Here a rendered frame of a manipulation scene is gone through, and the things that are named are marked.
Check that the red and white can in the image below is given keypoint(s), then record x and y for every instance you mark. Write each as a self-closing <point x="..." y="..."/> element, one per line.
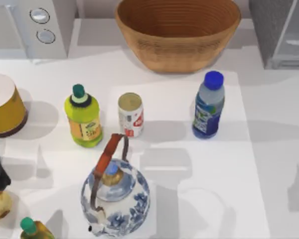
<point x="130" y="117"/>

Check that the blue water bottle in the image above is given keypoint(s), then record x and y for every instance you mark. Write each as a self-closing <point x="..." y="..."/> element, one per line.
<point x="207" y="109"/>

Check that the green bottle with label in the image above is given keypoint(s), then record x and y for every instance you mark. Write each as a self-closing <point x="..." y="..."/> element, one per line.
<point x="83" y="119"/>

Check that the brown woven basket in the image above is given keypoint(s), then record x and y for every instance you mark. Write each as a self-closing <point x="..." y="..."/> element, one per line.
<point x="177" y="42"/>

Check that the blue and white teapot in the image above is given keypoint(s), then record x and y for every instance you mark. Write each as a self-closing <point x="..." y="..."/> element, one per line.
<point x="117" y="196"/>

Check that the round microwave knob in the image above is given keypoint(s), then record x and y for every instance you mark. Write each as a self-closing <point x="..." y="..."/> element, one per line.
<point x="45" y="36"/>
<point x="39" y="15"/>

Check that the pale microwave oven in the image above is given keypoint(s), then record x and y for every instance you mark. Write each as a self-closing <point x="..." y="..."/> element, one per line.
<point x="27" y="25"/>

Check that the olive bottle with green cap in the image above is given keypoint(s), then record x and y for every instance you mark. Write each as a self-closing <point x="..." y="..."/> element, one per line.
<point x="35" y="230"/>

